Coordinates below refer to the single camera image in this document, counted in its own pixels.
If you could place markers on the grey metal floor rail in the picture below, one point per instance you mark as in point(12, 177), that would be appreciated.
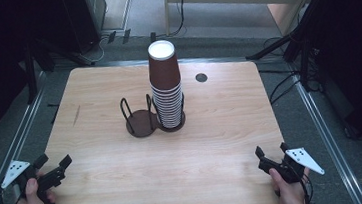
point(326, 141)
point(10, 155)

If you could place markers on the dark cabinet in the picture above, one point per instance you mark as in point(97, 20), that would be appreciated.
point(83, 17)

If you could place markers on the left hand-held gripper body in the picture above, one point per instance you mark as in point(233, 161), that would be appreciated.
point(51, 179)

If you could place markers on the person's right hand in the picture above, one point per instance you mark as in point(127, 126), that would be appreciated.
point(290, 197)

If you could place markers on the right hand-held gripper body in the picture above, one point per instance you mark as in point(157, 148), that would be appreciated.
point(303, 159)

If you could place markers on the black metal stand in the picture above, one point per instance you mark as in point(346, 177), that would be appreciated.
point(303, 53)
point(31, 76)

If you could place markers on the single brown paper cup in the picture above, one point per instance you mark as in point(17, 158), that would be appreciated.
point(164, 71)

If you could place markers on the black round table grommet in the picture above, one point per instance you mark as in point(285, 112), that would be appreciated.
point(201, 77)

